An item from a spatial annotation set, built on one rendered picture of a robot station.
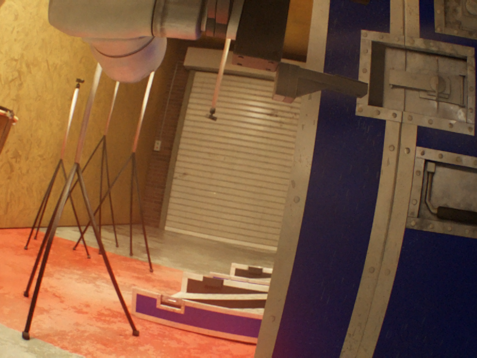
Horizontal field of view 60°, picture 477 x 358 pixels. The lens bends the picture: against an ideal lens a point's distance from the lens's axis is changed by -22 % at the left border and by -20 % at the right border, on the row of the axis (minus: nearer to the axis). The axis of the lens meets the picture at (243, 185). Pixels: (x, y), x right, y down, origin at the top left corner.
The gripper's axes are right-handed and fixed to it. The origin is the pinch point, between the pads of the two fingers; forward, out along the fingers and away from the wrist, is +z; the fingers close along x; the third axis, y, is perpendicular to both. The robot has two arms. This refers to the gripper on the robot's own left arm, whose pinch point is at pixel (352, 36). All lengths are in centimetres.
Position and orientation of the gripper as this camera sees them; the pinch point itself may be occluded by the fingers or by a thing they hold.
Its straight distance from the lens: 57.7
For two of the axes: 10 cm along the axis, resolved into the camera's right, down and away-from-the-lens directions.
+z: 9.8, 1.8, 0.5
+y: -0.5, 0.3, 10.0
